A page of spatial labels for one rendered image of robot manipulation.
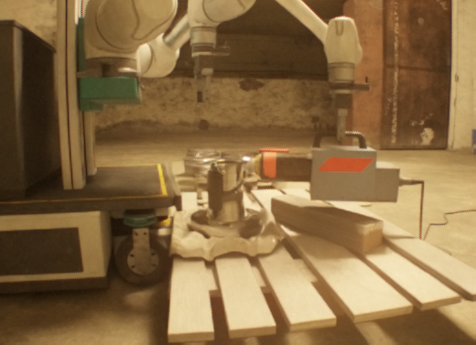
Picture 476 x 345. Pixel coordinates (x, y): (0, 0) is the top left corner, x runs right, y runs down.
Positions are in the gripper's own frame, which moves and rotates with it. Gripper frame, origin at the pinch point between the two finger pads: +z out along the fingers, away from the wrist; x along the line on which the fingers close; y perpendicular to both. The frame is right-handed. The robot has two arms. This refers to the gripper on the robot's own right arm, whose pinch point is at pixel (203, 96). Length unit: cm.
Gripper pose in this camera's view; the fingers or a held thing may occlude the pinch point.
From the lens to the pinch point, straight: 117.7
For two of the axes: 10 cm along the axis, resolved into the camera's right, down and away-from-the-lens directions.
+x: 2.5, 1.5, -9.6
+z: 0.0, 9.9, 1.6
